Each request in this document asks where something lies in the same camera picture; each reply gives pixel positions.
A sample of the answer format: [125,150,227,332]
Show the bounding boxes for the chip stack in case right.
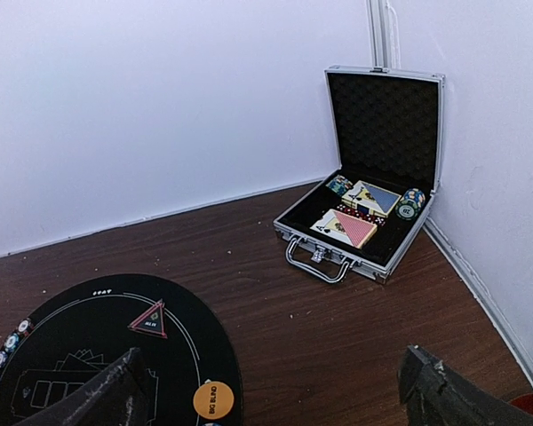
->
[395,188,426,221]

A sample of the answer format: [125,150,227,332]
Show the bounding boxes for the black round poker mat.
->
[0,274,243,425]

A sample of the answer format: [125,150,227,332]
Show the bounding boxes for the blue card deck in case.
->
[342,180,401,217]

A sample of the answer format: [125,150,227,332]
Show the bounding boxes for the red dice row in case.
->
[335,204,386,226]

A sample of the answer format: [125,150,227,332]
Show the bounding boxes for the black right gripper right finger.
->
[397,345,533,425]

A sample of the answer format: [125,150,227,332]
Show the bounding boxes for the chip stack in case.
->
[326,175,354,197]
[395,188,426,221]

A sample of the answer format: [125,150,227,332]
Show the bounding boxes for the chip stack in case left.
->
[326,175,354,197]

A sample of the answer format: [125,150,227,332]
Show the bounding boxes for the aluminium right corner post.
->
[366,0,402,69]

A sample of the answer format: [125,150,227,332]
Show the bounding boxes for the green-white single poker chip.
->
[4,332,20,353]

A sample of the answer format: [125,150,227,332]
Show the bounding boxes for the red triangular button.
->
[128,300,167,339]

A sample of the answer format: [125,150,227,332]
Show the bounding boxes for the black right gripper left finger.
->
[20,347,149,425]

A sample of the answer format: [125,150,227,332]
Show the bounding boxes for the orange round dealer button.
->
[192,381,235,420]

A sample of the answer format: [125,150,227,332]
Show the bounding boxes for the red card deck in case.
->
[310,209,378,249]

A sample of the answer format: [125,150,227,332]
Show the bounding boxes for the aluminium poker chip case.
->
[274,66,445,284]

